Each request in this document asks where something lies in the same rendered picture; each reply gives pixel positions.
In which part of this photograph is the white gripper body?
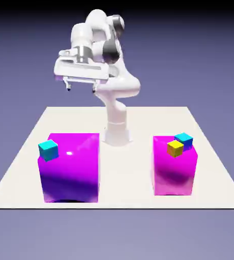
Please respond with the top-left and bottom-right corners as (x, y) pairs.
(53, 56), (110, 84)

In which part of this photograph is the small cyan cube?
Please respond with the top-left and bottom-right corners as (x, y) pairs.
(38, 139), (60, 163)
(174, 132), (194, 152)

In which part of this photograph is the large magenta box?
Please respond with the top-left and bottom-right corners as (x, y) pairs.
(153, 136), (198, 196)
(37, 133), (100, 203)

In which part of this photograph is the small yellow cube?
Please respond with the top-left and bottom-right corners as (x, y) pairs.
(166, 139), (185, 158)

